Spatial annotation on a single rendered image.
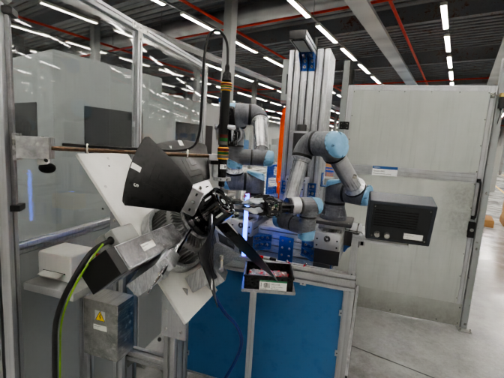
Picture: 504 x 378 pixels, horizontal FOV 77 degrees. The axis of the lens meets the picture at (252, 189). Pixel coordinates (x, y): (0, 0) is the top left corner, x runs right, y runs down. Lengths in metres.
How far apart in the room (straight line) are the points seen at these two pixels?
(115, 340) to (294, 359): 0.92
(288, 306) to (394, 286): 1.64
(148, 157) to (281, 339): 1.19
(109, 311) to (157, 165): 0.57
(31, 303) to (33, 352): 0.22
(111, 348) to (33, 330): 0.42
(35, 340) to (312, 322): 1.23
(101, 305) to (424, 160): 2.55
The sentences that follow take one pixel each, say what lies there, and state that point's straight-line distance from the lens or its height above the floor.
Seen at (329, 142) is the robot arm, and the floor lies 1.46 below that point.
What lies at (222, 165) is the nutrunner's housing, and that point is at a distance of 1.21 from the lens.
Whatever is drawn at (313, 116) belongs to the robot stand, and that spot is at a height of 1.63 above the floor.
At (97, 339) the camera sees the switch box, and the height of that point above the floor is 0.69.
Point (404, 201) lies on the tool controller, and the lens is 1.48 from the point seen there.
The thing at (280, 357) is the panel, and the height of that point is 0.35.
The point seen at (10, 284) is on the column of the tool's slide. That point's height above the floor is 0.93.
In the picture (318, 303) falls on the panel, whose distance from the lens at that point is 1.67.
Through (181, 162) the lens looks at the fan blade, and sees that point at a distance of 1.27.
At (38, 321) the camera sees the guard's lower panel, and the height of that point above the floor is 0.65.
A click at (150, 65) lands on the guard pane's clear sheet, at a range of 2.11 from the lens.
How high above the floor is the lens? 1.43
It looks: 8 degrees down
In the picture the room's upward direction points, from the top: 4 degrees clockwise
